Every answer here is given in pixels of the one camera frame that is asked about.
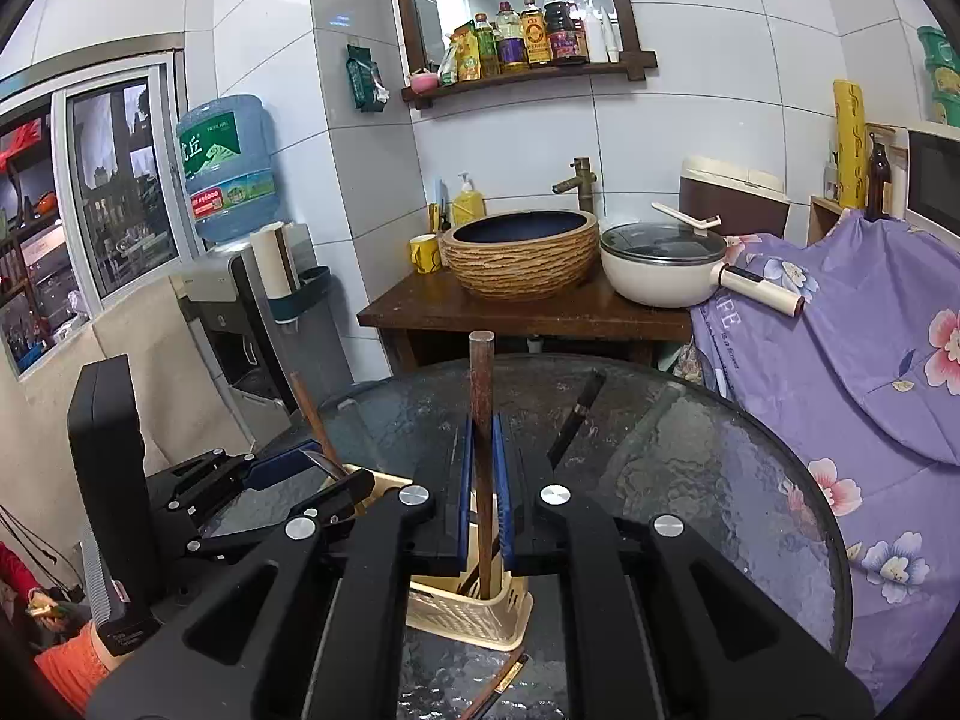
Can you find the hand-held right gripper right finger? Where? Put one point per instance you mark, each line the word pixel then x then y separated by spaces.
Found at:
pixel 504 499

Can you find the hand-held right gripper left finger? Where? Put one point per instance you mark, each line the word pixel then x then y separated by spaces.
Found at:
pixel 465 499

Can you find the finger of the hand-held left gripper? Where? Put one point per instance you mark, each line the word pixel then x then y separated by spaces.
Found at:
pixel 341 499
pixel 285 469

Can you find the brown wooden chopstick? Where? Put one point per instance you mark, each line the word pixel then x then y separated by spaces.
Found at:
pixel 495 684
pixel 481 420
pixel 311 412

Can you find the cream plastic utensil holder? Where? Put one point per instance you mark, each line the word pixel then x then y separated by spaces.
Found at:
pixel 465 615

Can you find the person's left hand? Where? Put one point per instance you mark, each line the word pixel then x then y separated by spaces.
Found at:
pixel 46 606

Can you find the water dispenser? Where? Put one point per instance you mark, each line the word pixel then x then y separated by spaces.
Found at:
pixel 251 349

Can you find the round glass table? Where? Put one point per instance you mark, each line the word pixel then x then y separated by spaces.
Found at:
pixel 675 465

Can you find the dark wooden sink table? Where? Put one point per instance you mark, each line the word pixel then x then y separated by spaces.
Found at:
pixel 525 315

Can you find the paper cup dispenser tube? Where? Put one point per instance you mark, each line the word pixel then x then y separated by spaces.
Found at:
pixel 274 262

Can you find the woven pattern wash basin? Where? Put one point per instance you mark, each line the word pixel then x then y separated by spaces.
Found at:
pixel 519 255

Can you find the yellow mug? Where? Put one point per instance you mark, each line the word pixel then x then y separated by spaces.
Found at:
pixel 424 253

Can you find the sliding window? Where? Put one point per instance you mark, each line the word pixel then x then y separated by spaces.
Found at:
pixel 94 210

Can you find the white electric pan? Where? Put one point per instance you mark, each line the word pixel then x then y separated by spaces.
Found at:
pixel 664 266

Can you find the yellow soap dispenser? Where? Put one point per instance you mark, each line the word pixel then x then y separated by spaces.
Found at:
pixel 469 202

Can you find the blue water jug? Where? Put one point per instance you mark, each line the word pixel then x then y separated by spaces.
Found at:
pixel 229 169

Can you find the bronze faucet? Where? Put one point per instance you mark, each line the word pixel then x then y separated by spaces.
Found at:
pixel 581 184

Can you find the white rice paddle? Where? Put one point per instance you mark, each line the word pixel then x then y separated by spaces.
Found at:
pixel 686 216

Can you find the purple floral cloth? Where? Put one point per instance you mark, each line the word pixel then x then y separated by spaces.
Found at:
pixel 862 405

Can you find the brown and white rice cooker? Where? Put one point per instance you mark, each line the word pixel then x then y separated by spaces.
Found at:
pixel 731 195

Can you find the green packet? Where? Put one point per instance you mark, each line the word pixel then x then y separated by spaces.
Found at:
pixel 365 79

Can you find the pink bowl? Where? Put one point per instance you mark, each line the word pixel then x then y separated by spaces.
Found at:
pixel 424 81

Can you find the yellow seasoning packet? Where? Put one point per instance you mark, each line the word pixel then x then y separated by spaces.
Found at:
pixel 465 54

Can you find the green bottle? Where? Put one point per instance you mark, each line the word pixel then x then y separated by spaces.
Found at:
pixel 486 49

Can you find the cooking oil bottle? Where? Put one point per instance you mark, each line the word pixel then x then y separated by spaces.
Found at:
pixel 511 39

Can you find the yellow label sauce bottle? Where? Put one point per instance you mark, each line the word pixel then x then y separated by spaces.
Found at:
pixel 534 34

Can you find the white squeeze bottle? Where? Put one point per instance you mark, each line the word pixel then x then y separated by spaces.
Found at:
pixel 594 36

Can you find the dark soy sauce bottle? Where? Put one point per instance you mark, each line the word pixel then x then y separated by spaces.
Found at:
pixel 564 28

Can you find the wooden framed mirror shelf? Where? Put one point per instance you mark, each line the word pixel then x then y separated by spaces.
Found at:
pixel 521 15

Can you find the brown glass bottle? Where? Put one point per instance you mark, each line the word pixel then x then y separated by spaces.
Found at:
pixel 877 178

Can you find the yellow roll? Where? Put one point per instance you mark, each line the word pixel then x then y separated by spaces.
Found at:
pixel 850 142

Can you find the white microwave oven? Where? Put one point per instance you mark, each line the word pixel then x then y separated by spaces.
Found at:
pixel 934 172

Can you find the green instant noodle cups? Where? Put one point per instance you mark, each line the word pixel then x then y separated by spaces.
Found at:
pixel 941 75

